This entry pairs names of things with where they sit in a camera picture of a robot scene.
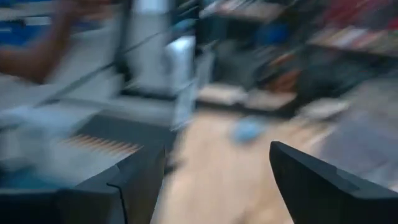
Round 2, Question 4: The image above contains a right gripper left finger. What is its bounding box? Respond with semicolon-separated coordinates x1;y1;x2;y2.
0;144;167;224

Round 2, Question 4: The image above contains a hazard striped black platform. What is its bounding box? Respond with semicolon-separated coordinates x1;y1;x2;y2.
58;110;178;159

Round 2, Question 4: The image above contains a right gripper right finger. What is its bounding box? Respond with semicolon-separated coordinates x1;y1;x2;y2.
269;141;398;224

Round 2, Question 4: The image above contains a person's forearm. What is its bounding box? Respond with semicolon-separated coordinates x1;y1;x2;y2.
0;0;113;85

